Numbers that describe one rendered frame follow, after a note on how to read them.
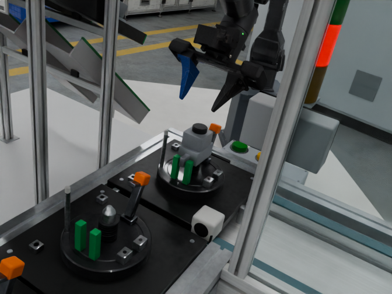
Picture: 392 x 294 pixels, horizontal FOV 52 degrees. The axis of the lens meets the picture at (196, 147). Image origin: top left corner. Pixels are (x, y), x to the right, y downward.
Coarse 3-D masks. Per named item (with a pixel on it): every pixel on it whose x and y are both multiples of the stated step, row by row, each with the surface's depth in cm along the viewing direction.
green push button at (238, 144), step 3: (234, 141) 101; (237, 141) 102; (234, 144) 100; (237, 144) 100; (240, 144) 101; (243, 144) 101; (234, 147) 99; (237, 147) 99; (240, 147) 99; (243, 147) 100; (246, 147) 100; (237, 150) 99; (240, 150) 99; (243, 150) 99; (246, 150) 100
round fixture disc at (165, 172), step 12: (168, 156) 87; (168, 168) 83; (180, 168) 83; (204, 168) 85; (216, 168) 86; (168, 180) 79; (180, 180) 80; (192, 180) 80; (180, 192) 78; (192, 192) 77; (204, 192) 78; (216, 192) 80
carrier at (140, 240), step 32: (96, 192) 75; (64, 224) 67; (96, 224) 65; (128, 224) 66; (160, 224) 71; (0, 256) 59; (32, 256) 60; (64, 256) 59; (96, 256) 58; (128, 256) 59; (160, 256) 64; (192, 256) 65; (32, 288) 56; (64, 288) 56; (96, 288) 57; (128, 288) 58; (160, 288) 59
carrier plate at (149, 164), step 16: (144, 160) 87; (128, 176) 81; (240, 176) 88; (128, 192) 77; (144, 192) 78; (160, 192) 78; (224, 192) 82; (240, 192) 83; (160, 208) 74; (176, 208) 75; (192, 208) 76; (224, 208) 77; (224, 224) 74
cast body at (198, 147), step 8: (192, 128) 78; (200, 128) 77; (184, 136) 78; (192, 136) 77; (200, 136) 76; (208, 136) 78; (184, 144) 78; (192, 144) 77; (200, 144) 76; (208, 144) 79; (184, 152) 78; (192, 152) 77; (200, 152) 78; (208, 152) 81; (184, 160) 77; (192, 160) 78; (200, 160) 79
